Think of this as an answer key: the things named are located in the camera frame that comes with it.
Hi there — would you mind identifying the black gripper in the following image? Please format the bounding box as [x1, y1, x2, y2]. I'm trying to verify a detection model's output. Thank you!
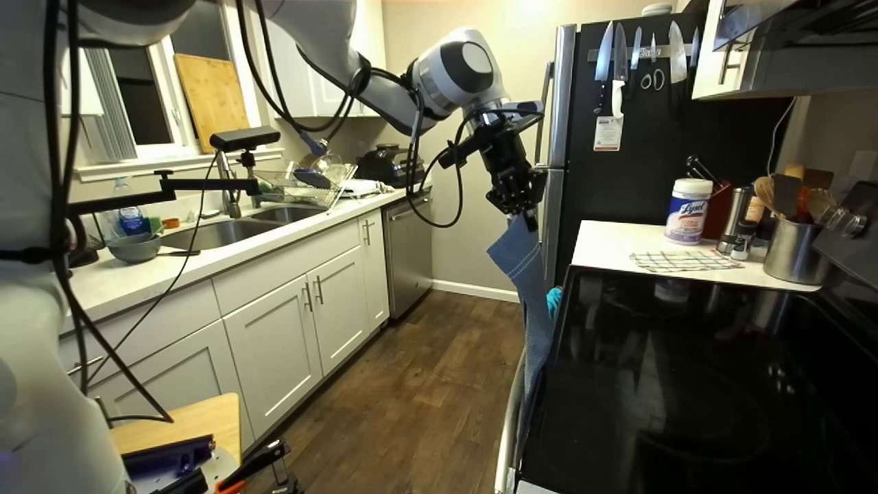
[476, 128, 549, 226]

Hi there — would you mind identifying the light blue towel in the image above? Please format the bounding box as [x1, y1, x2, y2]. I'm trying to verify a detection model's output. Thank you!
[486, 215, 557, 434]

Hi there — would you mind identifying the black glass-top stove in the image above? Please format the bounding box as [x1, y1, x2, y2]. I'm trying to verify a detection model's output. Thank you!
[491, 187, 878, 494]

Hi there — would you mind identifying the white paper tag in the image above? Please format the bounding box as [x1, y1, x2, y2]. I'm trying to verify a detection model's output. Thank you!
[590, 113, 626, 154]

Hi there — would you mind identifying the stainless dishwasher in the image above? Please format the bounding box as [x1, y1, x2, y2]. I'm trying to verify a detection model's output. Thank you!
[380, 191, 435, 325]

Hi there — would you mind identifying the black toaster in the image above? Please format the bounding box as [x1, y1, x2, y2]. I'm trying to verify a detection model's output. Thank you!
[353, 143, 423, 191]

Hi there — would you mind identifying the disinfecting wipes canister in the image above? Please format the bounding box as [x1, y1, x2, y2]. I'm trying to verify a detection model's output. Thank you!
[664, 176, 715, 248]

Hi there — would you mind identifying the steel kitchen knife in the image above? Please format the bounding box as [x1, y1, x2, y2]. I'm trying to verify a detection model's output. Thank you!
[627, 26, 648, 74]
[666, 19, 690, 88]
[591, 22, 617, 118]

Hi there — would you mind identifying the black refrigerator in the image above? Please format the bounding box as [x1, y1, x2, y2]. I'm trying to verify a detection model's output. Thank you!
[532, 8, 793, 296]

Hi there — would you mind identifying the brown spice bottle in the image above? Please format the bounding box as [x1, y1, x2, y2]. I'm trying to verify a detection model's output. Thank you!
[698, 183, 735, 243]

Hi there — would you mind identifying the clear plastic container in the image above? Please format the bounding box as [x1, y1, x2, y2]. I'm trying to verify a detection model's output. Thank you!
[280, 150, 360, 209]

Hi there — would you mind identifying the dark pepper grinder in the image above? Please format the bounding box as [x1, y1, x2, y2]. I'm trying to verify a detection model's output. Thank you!
[715, 184, 757, 258]

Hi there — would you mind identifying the metal utensil holder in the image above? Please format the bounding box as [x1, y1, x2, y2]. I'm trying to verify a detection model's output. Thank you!
[763, 218, 829, 285]

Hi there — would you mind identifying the white sink base cabinet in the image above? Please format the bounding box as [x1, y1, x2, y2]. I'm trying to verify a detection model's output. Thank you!
[58, 209, 393, 451]

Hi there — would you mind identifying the stainless kitchen sink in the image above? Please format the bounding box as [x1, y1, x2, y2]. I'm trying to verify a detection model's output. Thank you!
[158, 202, 327, 255]

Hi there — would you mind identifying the stainless range hood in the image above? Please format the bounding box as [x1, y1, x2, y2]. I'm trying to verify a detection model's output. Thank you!
[711, 0, 878, 99]

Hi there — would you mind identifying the wooden cutting board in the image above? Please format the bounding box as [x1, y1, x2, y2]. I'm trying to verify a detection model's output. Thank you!
[173, 54, 253, 158]

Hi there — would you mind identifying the black red tool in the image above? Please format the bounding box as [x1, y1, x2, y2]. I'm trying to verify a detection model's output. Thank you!
[216, 438, 287, 491]

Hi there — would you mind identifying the teal bowl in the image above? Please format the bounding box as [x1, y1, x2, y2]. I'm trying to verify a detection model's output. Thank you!
[103, 231, 163, 268]

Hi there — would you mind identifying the light wooden board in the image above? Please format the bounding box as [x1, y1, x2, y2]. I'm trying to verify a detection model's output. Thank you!
[106, 394, 244, 461]

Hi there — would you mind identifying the kitchen window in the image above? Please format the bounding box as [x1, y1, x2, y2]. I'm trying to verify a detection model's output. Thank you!
[77, 18, 276, 173]

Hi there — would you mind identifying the blue purple tool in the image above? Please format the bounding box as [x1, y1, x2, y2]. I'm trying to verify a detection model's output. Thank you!
[120, 434, 218, 494]

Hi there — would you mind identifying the silver oven handle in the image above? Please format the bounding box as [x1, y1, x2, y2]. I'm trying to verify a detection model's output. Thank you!
[491, 355, 532, 494]

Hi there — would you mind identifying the black camera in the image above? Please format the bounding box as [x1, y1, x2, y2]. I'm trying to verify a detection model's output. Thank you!
[206, 125, 283, 154]

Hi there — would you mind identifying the black articulated camera stand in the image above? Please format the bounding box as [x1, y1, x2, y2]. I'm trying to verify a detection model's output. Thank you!
[63, 150, 264, 279]

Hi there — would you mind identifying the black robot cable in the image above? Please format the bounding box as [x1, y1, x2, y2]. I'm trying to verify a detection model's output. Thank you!
[37, 0, 468, 423]

